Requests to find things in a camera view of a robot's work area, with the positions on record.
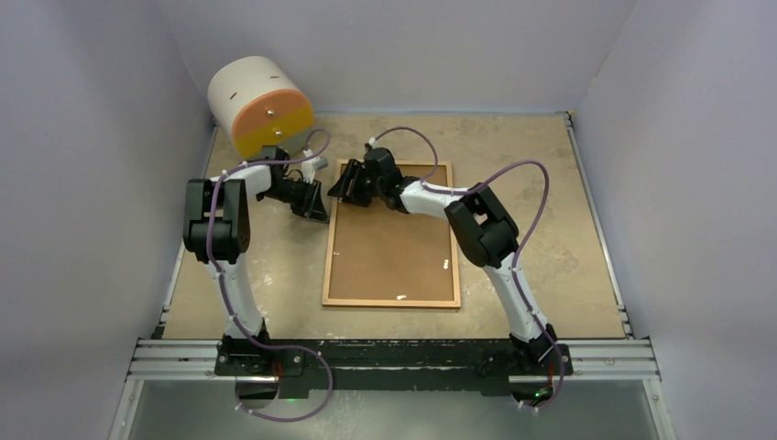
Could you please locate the wooden picture frame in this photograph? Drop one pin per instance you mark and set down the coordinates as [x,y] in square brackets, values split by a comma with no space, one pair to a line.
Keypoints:
[331,255]

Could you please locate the brown frame backing board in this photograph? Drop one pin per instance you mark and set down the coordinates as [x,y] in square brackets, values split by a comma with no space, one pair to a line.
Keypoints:
[394,255]

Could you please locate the black aluminium mounting rail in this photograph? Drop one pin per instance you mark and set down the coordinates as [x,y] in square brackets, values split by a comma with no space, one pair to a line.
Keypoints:
[491,367]

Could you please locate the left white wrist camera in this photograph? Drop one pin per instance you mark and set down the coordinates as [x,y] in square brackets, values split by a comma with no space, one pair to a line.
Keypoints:
[311,165]

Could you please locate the round three-drawer cabinet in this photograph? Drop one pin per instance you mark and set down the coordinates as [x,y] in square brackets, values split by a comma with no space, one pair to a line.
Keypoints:
[256,104]

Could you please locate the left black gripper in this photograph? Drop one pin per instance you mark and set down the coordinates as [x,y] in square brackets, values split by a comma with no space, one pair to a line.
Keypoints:
[311,205]

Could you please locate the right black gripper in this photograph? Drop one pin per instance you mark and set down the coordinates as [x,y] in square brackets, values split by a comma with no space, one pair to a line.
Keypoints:
[354,171]

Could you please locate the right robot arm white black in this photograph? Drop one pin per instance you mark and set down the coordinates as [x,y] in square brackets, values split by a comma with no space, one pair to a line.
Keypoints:
[483,228]

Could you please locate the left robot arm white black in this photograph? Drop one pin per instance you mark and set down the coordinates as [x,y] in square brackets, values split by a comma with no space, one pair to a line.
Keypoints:
[217,232]

